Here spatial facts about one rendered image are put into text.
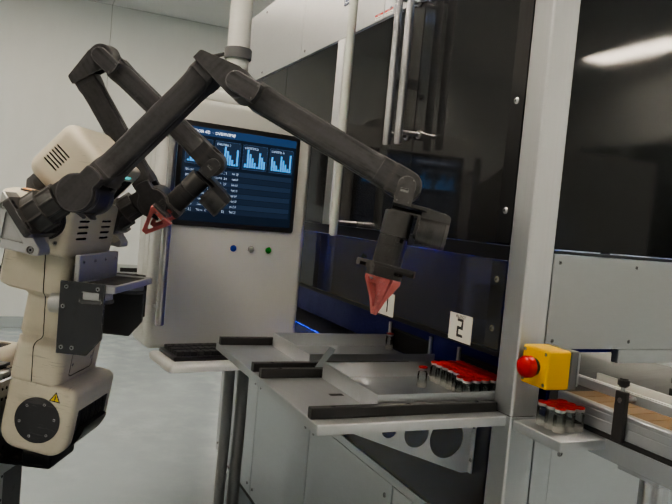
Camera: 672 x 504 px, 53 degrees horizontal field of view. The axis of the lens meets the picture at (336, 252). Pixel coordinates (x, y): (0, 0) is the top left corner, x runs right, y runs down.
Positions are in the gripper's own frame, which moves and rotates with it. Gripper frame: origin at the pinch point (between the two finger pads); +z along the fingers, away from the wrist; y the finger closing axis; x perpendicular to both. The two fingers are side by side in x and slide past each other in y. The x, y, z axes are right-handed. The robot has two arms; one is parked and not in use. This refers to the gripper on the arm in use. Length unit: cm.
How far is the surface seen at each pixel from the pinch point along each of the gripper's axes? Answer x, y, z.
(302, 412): -3.8, -11.1, 20.8
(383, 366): 19.1, 16.9, 13.2
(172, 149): 80, -31, -26
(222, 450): 100, 14, 63
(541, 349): -19.7, 24.7, -1.2
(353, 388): 3.9, 2.1, 16.4
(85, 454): 220, -9, 111
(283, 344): 45.3, 2.5, 16.5
